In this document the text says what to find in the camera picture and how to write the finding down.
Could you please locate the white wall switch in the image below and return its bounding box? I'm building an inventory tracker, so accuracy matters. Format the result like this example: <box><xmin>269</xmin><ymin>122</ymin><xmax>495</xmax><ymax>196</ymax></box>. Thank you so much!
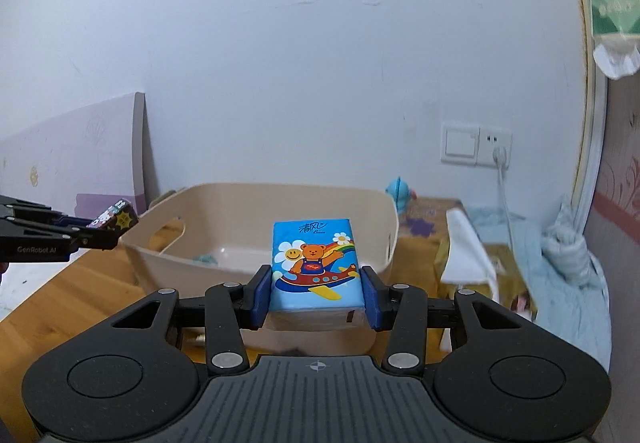
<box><xmin>441</xmin><ymin>121</ymin><xmax>481</xmax><ymax>166</ymax></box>

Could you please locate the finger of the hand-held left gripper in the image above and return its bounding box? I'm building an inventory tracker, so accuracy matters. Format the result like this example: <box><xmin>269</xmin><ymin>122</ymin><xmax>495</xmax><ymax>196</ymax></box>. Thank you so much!
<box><xmin>0</xmin><ymin>218</ymin><xmax>122</xmax><ymax>252</ymax></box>
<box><xmin>0</xmin><ymin>195</ymin><xmax>96</xmax><ymax>230</ymax></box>

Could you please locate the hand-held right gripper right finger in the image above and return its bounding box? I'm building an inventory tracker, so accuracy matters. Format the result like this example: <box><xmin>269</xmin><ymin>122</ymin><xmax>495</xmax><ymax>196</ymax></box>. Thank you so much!
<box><xmin>361</xmin><ymin>265</ymin><xmax>526</xmax><ymax>376</ymax></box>

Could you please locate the purple flower mat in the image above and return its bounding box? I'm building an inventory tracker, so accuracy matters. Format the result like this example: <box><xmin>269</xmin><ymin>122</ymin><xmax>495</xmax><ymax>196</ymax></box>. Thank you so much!
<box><xmin>397</xmin><ymin>197</ymin><xmax>464</xmax><ymax>240</ymax></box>

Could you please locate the white bedding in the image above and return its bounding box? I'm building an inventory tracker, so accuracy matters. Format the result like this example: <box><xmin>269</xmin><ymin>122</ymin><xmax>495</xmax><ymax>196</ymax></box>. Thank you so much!
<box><xmin>0</xmin><ymin>268</ymin><xmax>71</xmax><ymax>322</ymax></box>

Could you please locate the gold and white tissue box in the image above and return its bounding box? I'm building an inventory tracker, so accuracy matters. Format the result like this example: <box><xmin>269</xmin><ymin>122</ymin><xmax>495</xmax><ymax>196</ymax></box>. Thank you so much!
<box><xmin>435</xmin><ymin>208</ymin><xmax>539</xmax><ymax>354</ymax></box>

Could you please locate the small black printed box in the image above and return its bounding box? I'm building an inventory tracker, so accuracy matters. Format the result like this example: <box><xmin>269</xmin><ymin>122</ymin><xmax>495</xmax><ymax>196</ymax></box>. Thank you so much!
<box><xmin>86</xmin><ymin>200</ymin><xmax>140</xmax><ymax>235</ymax></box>

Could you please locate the pale purple headboard panel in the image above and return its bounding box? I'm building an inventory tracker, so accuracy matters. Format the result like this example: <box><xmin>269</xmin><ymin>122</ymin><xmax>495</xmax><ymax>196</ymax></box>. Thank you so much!
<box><xmin>0</xmin><ymin>92</ymin><xmax>151</xmax><ymax>274</ymax></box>

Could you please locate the white wall socket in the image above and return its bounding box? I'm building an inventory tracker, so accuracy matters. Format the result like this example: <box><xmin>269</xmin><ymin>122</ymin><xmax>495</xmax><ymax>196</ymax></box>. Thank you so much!
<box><xmin>477</xmin><ymin>125</ymin><xmax>513</xmax><ymax>168</ymax></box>

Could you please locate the small blue toy figure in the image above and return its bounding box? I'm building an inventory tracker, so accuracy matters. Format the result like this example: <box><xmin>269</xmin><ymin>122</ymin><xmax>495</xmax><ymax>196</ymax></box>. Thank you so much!
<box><xmin>385</xmin><ymin>176</ymin><xmax>419</xmax><ymax>214</ymax></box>

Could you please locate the beige plastic storage bin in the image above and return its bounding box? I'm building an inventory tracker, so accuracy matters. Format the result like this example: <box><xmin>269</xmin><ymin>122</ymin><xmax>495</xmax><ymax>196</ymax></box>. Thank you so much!
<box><xmin>120</xmin><ymin>182</ymin><xmax>400</xmax><ymax>356</ymax></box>

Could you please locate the white plug with cable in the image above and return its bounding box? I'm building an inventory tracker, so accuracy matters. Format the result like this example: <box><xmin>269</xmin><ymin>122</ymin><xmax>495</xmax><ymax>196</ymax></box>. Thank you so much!
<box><xmin>492</xmin><ymin>146</ymin><xmax>527</xmax><ymax>225</ymax></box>

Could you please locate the floral patterned sliding door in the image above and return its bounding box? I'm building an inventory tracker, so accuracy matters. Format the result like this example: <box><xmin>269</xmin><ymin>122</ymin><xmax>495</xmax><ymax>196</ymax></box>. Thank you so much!
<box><xmin>562</xmin><ymin>0</ymin><xmax>640</xmax><ymax>359</ymax></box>

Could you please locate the blue bear tissue pack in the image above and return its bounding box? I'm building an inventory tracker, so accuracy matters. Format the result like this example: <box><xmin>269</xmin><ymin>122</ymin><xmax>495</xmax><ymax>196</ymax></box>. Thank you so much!
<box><xmin>270</xmin><ymin>219</ymin><xmax>362</xmax><ymax>325</ymax></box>

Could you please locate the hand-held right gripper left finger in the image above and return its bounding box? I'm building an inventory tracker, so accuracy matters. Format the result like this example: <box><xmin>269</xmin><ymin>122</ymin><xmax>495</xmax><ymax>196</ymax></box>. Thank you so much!
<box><xmin>112</xmin><ymin>264</ymin><xmax>273</xmax><ymax>376</ymax></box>

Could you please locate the light blue blanket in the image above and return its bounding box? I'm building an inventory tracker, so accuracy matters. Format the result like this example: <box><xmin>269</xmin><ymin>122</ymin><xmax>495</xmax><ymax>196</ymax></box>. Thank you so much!
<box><xmin>465</xmin><ymin>195</ymin><xmax>614</xmax><ymax>374</ymax></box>

